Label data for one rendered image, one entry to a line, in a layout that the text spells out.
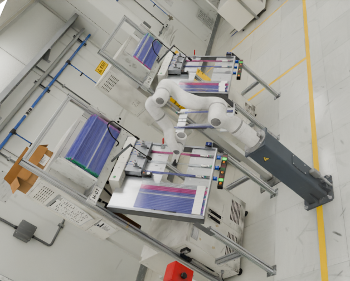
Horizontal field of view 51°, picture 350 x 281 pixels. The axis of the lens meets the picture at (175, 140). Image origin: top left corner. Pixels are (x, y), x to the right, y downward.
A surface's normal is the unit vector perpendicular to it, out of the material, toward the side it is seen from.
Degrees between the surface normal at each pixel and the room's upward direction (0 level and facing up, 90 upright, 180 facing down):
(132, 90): 90
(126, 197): 46
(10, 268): 90
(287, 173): 90
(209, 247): 90
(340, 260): 0
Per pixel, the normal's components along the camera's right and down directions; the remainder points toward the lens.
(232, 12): -0.22, 0.68
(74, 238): 0.59, -0.49
